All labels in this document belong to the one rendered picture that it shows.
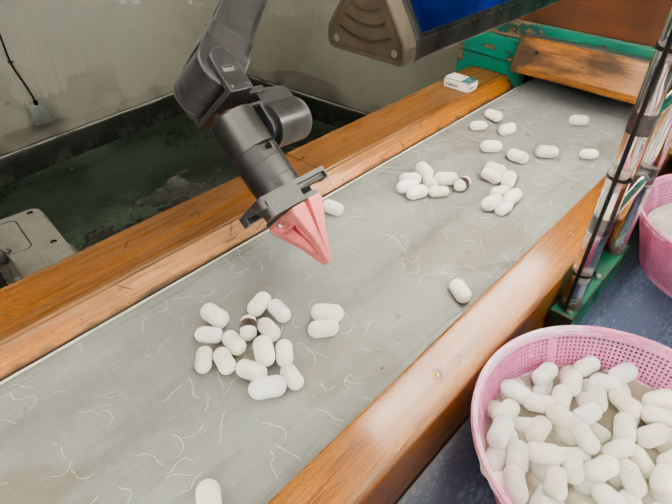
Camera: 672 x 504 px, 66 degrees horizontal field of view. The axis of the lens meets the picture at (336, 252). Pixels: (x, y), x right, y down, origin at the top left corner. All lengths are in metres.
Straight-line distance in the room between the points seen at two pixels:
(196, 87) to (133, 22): 2.18
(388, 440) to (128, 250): 0.41
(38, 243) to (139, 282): 0.67
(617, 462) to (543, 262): 0.25
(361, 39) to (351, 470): 0.34
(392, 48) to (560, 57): 0.78
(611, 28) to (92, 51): 2.15
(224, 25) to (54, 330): 0.39
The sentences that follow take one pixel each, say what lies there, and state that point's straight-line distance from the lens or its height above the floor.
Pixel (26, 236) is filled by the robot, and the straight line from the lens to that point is 1.36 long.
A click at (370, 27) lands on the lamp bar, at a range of 0.42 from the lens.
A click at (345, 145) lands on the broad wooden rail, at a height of 0.76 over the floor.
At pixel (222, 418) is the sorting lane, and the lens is 0.53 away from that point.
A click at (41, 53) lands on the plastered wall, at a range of 2.61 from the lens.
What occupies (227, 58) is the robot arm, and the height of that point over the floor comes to 0.98.
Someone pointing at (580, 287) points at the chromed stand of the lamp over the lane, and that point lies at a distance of 0.69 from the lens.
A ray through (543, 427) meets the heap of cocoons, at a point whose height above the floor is 0.74.
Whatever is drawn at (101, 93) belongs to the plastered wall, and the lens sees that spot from 2.76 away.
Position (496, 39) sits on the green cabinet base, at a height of 0.83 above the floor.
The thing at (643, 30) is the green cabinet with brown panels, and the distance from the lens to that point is 1.17.
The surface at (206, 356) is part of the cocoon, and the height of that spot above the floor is 0.76.
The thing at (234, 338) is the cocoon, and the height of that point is 0.76.
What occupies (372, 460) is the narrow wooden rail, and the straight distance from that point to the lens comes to 0.47.
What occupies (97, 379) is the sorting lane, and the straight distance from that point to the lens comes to 0.60.
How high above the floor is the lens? 1.17
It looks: 39 degrees down
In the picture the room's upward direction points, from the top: straight up
